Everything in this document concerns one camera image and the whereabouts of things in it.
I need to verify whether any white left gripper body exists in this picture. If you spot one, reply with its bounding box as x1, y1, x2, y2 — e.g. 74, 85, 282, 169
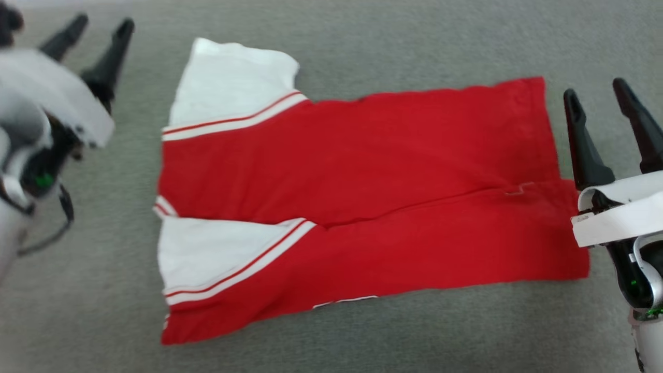
0, 48, 116, 198

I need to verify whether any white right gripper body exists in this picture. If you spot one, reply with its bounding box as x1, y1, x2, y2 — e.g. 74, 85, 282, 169
571, 170, 663, 311

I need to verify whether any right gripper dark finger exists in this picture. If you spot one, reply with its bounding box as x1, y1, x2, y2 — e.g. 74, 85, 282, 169
612, 77, 663, 175
563, 89, 616, 190

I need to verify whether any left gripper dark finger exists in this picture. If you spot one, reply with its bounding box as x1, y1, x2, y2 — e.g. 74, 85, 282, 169
38, 14, 89, 62
80, 18, 136, 114

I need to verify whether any red and white garment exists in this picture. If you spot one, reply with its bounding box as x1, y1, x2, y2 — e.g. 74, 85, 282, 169
152, 37, 591, 346

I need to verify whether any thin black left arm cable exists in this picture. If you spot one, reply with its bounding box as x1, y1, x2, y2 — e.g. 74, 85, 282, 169
17, 183, 75, 257

